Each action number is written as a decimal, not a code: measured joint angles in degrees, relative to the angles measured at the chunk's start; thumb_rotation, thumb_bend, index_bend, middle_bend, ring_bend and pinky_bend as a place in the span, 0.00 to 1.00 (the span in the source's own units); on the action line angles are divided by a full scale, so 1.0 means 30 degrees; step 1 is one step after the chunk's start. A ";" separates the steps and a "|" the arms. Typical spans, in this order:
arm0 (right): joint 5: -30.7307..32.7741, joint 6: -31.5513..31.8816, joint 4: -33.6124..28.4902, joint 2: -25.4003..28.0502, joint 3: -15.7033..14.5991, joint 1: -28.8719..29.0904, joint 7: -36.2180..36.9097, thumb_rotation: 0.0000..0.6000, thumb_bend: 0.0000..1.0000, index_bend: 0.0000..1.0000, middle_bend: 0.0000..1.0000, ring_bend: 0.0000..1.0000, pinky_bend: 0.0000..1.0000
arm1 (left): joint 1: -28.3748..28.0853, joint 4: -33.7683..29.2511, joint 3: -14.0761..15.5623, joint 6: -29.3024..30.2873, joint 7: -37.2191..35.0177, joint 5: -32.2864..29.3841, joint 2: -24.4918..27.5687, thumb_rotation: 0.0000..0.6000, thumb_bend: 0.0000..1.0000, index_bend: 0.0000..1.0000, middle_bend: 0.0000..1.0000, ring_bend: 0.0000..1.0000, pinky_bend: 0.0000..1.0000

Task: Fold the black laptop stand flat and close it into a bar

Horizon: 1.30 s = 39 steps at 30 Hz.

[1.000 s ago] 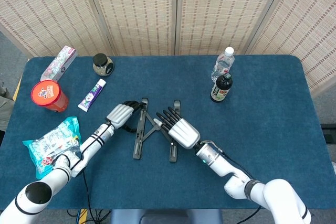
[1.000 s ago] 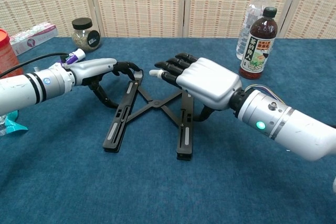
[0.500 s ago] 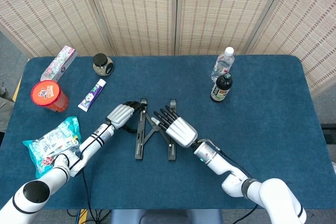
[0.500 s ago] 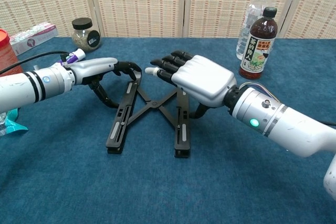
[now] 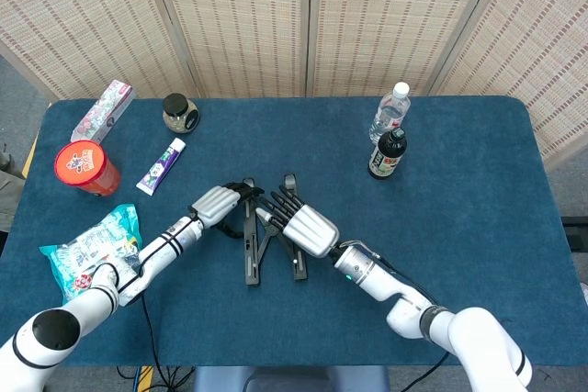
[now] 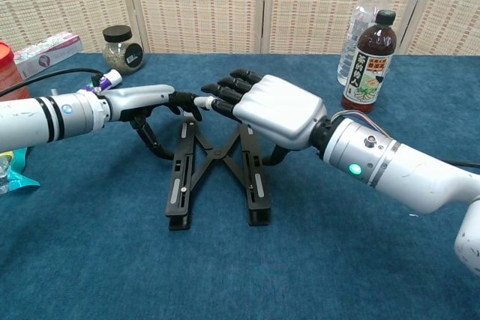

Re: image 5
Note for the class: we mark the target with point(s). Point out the red orange-lidded canister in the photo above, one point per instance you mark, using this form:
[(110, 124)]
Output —
[(82, 164)]

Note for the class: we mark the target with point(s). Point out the glass jar black lid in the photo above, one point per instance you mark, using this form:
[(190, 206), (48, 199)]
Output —
[(180, 114)]

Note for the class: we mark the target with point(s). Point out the teal snack bag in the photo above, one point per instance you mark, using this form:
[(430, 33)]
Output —
[(92, 240)]

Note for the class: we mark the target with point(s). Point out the black folding laptop stand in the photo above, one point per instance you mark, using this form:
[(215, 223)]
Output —
[(252, 263)]

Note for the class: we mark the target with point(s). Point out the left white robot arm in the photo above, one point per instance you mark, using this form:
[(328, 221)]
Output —
[(161, 249)]

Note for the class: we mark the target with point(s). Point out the purple white toothpaste tube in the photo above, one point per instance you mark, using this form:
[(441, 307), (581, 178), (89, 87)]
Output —
[(161, 167)]

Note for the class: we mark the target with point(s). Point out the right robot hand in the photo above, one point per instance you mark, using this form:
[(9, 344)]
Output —
[(308, 229)]

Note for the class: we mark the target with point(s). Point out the clear plastic water bottle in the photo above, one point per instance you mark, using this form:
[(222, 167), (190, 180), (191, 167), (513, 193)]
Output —
[(390, 109)]

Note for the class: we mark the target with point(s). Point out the grey blue chair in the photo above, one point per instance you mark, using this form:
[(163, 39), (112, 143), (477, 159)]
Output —
[(294, 380)]

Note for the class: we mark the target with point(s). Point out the blue table mat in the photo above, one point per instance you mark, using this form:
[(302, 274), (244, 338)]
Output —
[(459, 236)]

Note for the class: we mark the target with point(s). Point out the floral toothpaste carton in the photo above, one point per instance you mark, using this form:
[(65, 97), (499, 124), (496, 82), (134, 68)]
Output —
[(103, 112)]

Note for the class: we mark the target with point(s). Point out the bamboo folding screen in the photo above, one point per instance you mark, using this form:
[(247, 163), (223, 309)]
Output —
[(239, 20)]

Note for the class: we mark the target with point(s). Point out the black equipment base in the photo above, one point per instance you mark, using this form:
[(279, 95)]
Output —
[(576, 231)]

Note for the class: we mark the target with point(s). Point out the grey green clothing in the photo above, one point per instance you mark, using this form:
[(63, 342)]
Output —
[(7, 185)]

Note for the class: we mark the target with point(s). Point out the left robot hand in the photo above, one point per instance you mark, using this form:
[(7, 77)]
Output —
[(216, 204)]

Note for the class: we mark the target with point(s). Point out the dark tea bottle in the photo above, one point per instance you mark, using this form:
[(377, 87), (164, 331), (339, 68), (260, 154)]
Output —
[(386, 158)]

